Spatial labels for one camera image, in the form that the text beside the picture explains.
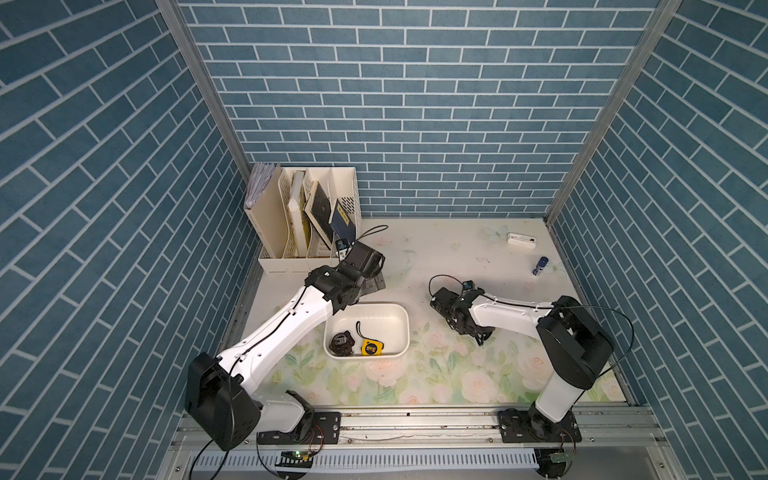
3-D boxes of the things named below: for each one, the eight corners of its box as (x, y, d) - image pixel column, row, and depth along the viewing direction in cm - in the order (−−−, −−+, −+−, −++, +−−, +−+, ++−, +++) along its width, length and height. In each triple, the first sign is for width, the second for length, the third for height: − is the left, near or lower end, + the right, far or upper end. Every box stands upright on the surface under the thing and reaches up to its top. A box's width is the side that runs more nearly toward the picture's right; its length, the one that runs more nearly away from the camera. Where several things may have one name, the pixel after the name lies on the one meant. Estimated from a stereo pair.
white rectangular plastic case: (506, 243, 117) (509, 238, 114) (507, 236, 119) (509, 231, 117) (533, 249, 115) (536, 244, 112) (533, 242, 117) (536, 237, 115)
